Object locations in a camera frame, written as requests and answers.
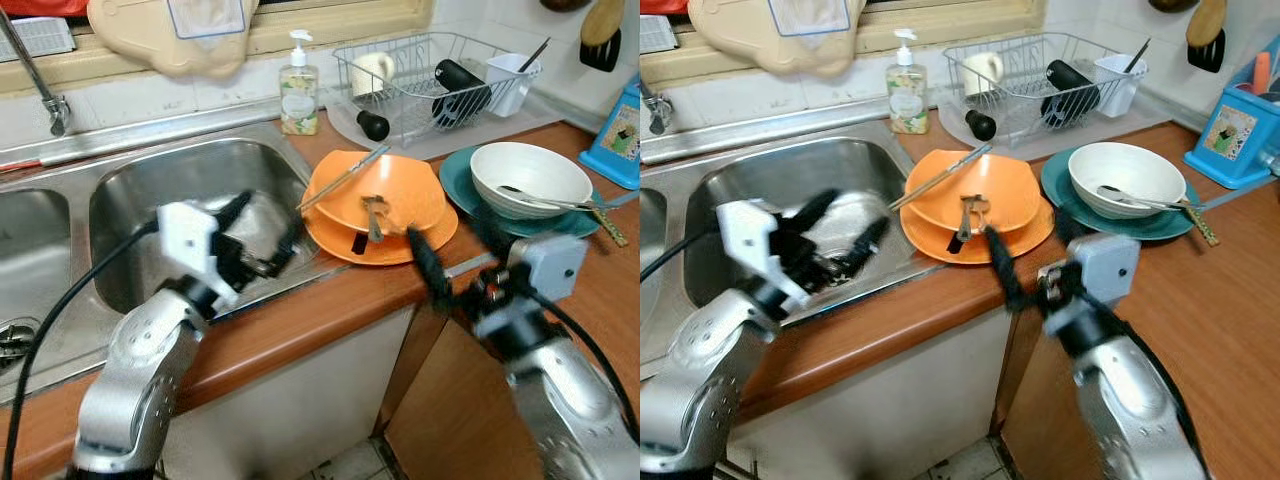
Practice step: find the red cloth item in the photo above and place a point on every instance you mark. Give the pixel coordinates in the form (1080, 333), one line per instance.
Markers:
(660, 5)
(40, 7)

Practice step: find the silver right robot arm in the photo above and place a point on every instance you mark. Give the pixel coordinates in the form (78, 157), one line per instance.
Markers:
(570, 400)
(1130, 400)

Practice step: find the blue plastic box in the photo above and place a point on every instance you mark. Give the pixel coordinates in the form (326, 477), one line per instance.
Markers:
(1230, 130)
(615, 140)

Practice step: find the orange plate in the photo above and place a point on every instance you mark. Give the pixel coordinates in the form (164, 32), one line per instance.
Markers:
(385, 250)
(985, 250)

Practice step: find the grey drain tray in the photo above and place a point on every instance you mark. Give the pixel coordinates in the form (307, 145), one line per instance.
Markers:
(440, 145)
(1050, 143)

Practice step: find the white cabinet door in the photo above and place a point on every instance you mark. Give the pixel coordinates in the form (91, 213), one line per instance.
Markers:
(890, 410)
(290, 410)

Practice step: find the black flask bottle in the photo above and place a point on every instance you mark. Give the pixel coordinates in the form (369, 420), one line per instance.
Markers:
(1070, 90)
(460, 90)

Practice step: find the white bowl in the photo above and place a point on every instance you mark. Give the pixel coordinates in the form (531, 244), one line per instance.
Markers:
(1130, 165)
(540, 165)

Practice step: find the white slotted rack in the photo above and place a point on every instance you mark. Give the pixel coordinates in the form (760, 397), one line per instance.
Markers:
(35, 38)
(655, 33)

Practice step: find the brown wooden cabinet door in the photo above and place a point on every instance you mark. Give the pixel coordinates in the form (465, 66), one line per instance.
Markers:
(450, 420)
(1040, 410)

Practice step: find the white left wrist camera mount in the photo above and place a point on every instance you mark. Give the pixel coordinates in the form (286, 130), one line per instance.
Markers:
(748, 240)
(188, 238)

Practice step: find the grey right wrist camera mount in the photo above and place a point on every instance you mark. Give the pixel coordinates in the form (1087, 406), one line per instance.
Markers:
(1108, 265)
(550, 265)

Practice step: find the small black strip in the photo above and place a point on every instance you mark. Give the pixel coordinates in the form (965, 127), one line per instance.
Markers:
(955, 241)
(360, 243)

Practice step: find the patterned brown chopstick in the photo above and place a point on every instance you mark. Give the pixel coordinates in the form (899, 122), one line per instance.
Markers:
(610, 226)
(1203, 225)

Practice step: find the white label sheet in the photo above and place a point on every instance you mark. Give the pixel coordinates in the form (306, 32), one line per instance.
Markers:
(205, 15)
(810, 15)

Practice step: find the chrome faucet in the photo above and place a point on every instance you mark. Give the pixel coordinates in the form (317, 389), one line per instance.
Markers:
(658, 110)
(40, 85)

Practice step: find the wooden spatula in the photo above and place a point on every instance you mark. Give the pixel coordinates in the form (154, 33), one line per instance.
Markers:
(603, 18)
(1208, 18)

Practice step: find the thin black utensil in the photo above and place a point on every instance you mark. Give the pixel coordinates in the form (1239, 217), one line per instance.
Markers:
(535, 54)
(1138, 54)

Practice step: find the beige cutting board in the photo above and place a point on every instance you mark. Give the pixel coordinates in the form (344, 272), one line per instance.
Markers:
(735, 35)
(130, 35)

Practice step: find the cream mug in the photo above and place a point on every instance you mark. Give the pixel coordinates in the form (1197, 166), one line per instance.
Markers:
(982, 72)
(372, 72)

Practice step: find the orange bowl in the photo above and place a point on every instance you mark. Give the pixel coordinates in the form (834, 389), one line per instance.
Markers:
(1010, 185)
(410, 185)

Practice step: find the metal chopstick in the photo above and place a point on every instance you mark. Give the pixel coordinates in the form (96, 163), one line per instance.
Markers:
(940, 176)
(938, 183)
(345, 176)
(340, 185)

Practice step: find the metal peeler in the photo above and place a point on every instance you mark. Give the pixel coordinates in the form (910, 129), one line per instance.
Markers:
(374, 215)
(971, 215)

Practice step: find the white plastic cutlery holder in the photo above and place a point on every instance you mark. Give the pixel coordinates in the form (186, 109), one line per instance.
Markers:
(510, 85)
(1118, 85)

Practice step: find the black spatula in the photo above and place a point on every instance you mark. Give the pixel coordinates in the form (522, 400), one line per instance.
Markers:
(1205, 55)
(598, 55)

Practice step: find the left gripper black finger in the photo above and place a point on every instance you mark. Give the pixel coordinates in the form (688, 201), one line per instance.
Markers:
(283, 245)
(233, 210)
(860, 248)
(812, 208)

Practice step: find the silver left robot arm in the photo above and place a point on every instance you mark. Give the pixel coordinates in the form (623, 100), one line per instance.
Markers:
(700, 370)
(135, 370)

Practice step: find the clear soap pump bottle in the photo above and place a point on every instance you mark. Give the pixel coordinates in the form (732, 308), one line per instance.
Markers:
(299, 95)
(906, 95)

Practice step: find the metal spoon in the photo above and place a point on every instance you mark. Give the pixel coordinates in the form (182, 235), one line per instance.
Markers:
(540, 200)
(1140, 200)

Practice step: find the small black round cup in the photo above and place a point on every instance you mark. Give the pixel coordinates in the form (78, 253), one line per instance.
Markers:
(373, 125)
(981, 125)

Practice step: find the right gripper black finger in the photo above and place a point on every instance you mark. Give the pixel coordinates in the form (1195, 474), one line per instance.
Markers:
(492, 232)
(1003, 265)
(1070, 228)
(428, 262)

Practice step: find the grey knife blade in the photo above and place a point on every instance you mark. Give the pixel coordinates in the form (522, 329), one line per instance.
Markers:
(620, 200)
(1235, 193)

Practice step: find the stainless steel double sink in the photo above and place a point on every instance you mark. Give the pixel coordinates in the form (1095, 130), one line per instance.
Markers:
(190, 170)
(760, 180)

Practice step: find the metal sink drain strainer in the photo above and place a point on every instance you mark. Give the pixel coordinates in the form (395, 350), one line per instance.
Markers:
(14, 345)

